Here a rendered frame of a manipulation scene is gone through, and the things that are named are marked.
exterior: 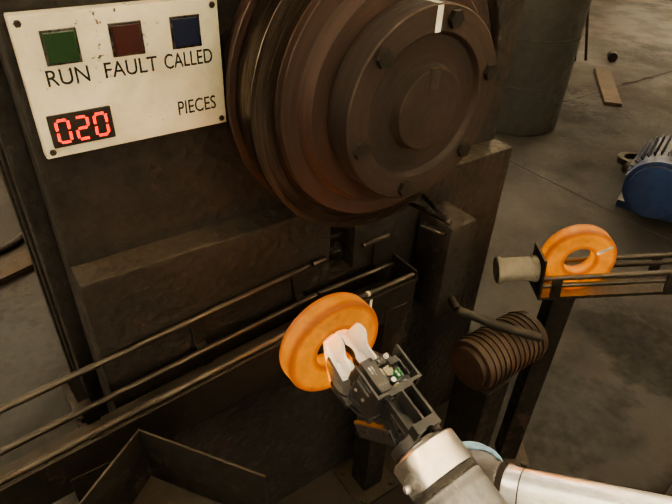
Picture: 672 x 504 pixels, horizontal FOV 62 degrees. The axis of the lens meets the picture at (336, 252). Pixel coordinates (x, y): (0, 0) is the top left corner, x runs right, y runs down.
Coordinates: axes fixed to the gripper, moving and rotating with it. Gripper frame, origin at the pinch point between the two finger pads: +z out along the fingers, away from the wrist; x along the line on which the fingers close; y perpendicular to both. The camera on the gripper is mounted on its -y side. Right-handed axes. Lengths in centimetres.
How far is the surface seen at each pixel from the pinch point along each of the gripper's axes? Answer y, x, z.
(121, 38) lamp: 27.2, 13.8, 37.2
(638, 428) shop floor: -79, -107, -38
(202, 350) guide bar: -21.3, 12.1, 16.9
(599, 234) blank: -7, -68, -3
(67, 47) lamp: 27, 20, 37
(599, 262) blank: -14, -70, -6
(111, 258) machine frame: -4.9, 21.6, 29.7
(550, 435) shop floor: -82, -81, -25
